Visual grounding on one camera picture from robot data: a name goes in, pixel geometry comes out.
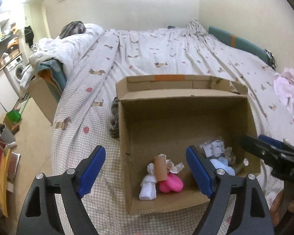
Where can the grey striped pillow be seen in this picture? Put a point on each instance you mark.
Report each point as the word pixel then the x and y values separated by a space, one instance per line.
pixel 72 28

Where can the white washing machine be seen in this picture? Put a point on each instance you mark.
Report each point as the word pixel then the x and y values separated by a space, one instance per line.
pixel 16 72

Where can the pink plastic toy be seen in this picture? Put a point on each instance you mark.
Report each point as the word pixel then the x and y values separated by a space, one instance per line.
pixel 171 185

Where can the light blue fluffy plush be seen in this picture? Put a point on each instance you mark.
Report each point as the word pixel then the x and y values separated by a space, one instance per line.
pixel 221 165

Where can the yellow wooden chair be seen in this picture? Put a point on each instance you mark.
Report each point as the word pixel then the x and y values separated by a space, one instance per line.
pixel 3 176

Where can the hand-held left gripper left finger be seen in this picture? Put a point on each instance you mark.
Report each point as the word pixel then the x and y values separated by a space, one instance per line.
pixel 93 171

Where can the green plastic container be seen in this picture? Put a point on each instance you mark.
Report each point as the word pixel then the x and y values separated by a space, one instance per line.
pixel 14 116

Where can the dark striped cloth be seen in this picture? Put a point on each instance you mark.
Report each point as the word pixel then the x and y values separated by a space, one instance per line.
pixel 115 120

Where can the white duvet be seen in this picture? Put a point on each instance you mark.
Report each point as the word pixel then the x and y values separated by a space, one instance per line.
pixel 63 46

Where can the black hanging bag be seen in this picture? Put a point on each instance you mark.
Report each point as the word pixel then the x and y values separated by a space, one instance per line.
pixel 29 35

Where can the person's right hand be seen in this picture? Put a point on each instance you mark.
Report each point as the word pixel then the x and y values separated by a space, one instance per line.
pixel 276 208

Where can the cardboard box orange tape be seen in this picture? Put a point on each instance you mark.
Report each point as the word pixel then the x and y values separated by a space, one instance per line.
pixel 176 117

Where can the white cabinet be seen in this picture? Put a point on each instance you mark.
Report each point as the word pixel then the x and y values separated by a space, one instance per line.
pixel 2 95

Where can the cardboard tube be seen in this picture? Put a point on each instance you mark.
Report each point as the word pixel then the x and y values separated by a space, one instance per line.
pixel 161 169

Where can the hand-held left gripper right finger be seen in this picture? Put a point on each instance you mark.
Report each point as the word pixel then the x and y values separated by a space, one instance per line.
pixel 199 171

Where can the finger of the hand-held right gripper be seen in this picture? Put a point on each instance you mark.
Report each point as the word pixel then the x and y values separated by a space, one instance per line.
pixel 252 145
pixel 272 140

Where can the teal and orange cloth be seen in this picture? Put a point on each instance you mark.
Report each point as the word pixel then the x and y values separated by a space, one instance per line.
pixel 51 71

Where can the teal cushion with orange stripe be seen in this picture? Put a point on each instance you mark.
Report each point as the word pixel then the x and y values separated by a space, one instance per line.
pixel 237 41

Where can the small beige cloth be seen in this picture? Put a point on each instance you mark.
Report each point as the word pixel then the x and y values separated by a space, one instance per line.
pixel 175 167

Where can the black and white patterned cloth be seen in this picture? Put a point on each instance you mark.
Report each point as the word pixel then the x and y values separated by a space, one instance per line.
pixel 270 58

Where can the plain brown cardboard box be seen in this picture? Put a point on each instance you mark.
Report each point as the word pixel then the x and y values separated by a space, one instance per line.
pixel 45 95

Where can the printed bed sheet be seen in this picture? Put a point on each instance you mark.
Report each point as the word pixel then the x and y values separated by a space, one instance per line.
pixel 161 49

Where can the pale pink cloth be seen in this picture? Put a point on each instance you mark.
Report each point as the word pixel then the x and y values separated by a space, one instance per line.
pixel 289 88

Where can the grey bin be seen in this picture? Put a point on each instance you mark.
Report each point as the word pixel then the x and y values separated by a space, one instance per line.
pixel 7 135

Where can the clear plastic bag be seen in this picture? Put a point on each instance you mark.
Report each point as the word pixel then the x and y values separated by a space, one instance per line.
pixel 213 148

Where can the cluttered shelf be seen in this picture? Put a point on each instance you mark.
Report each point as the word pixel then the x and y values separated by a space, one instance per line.
pixel 5 36

